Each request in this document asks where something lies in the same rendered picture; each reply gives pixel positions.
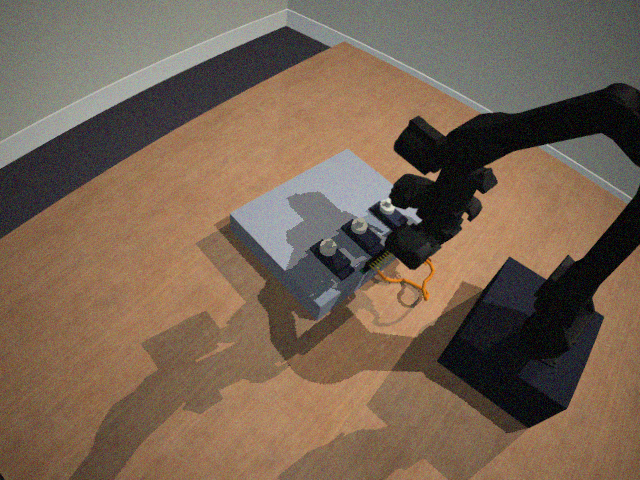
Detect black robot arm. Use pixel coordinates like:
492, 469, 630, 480
388, 83, 640, 368

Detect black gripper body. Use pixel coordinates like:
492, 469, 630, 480
385, 185, 483, 270

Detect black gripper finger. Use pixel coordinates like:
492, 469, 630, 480
410, 223, 441, 257
438, 225, 462, 245

